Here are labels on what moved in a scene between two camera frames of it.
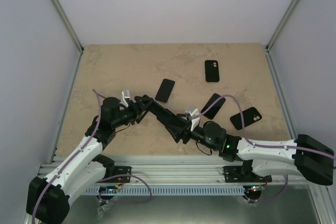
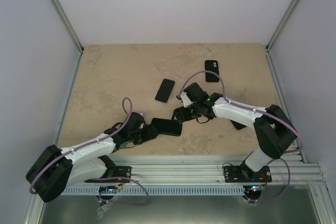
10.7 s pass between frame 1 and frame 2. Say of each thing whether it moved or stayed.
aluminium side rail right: stayed
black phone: moved
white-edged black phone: stayed
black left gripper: moved
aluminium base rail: stayed
